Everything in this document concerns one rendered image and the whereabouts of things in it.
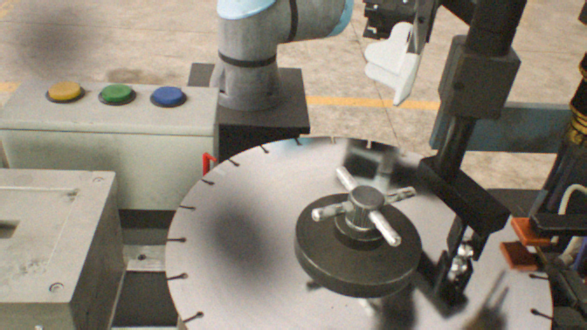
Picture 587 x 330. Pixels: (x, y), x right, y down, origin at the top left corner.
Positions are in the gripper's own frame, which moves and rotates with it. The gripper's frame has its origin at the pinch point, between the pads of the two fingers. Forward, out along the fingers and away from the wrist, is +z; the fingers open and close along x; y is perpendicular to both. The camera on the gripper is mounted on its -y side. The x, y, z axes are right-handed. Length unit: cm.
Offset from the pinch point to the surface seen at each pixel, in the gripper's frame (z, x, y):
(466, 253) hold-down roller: 16.5, 6.2, -8.7
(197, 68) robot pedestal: -19, -44, 47
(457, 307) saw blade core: 21.3, 8.0, -8.7
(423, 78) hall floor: -123, -208, 2
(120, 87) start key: 3.6, -8.7, 38.6
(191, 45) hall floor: -103, -192, 134
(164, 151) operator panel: 10.4, -10.5, 29.5
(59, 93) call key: 7.7, -5.7, 44.6
